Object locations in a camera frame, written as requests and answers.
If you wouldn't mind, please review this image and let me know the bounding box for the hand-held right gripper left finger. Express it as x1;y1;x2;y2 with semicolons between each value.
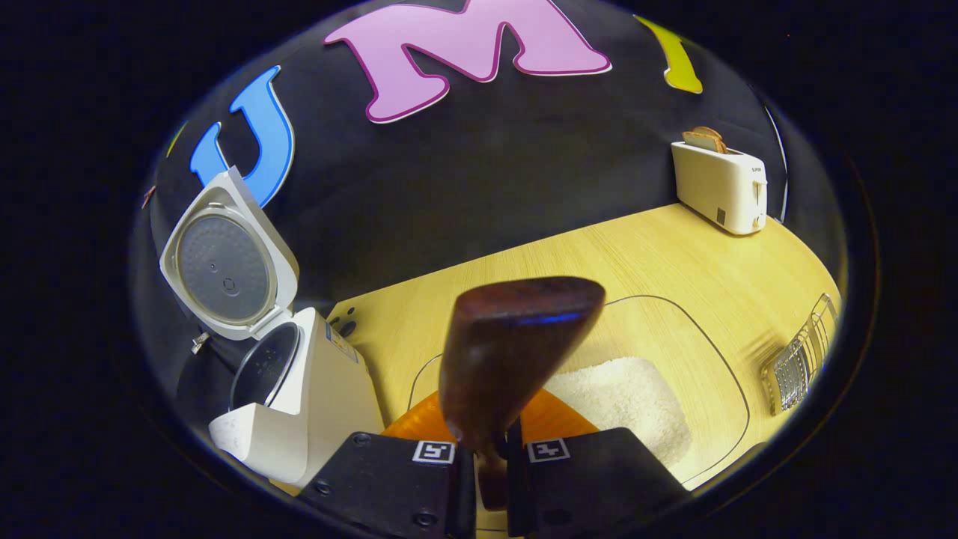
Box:
298;389;478;539

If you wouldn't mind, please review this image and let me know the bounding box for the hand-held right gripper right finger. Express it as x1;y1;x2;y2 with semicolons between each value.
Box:
505;388;693;538

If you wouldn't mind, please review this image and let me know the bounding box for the white rice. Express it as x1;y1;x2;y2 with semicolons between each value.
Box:
543;356;693;469

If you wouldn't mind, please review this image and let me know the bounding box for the white rice cooker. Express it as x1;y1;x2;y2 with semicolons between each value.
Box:
159;166;386;489

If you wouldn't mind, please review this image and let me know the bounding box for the brown wooden spoon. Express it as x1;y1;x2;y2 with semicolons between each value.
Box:
438;275;607;511

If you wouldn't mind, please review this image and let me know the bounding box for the metal wire chopstick holder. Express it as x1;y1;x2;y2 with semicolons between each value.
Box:
760;293;840;416

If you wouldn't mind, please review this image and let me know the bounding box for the clear plastic container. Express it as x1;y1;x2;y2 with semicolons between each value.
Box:
408;294;751;491

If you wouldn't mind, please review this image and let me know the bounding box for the white toaster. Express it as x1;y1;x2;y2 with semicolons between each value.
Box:
671;141;769;237

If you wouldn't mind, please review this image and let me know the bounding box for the black backdrop cloth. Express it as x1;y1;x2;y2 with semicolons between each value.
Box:
146;0;790;420

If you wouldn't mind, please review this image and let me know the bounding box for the black power cable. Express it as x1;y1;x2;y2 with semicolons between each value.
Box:
763;105;790;224

